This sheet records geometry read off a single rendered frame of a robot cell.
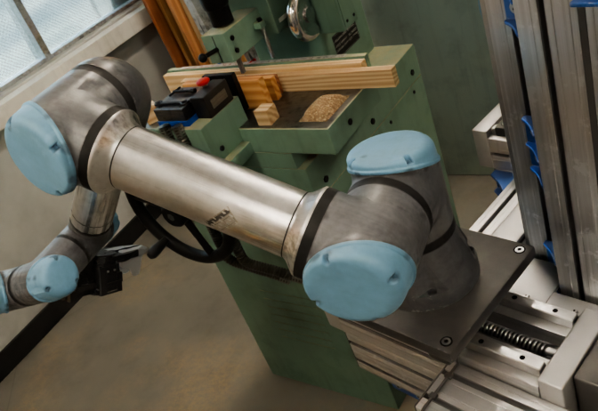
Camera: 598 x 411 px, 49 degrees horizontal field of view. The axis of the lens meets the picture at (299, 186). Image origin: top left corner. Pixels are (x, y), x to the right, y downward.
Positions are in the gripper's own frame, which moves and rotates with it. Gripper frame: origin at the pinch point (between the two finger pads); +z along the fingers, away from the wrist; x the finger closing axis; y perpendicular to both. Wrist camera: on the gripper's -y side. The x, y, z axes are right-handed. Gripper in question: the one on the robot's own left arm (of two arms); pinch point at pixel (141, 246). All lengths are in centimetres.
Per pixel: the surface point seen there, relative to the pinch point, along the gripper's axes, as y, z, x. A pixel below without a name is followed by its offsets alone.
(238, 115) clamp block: -28.0, 13.2, 18.0
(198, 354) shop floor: 53, 57, -44
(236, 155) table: -19.8, 9.8, 19.9
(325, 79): -35, 25, 32
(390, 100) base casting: -30, 54, 32
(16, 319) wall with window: 49, 37, -121
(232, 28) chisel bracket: -47, 18, 13
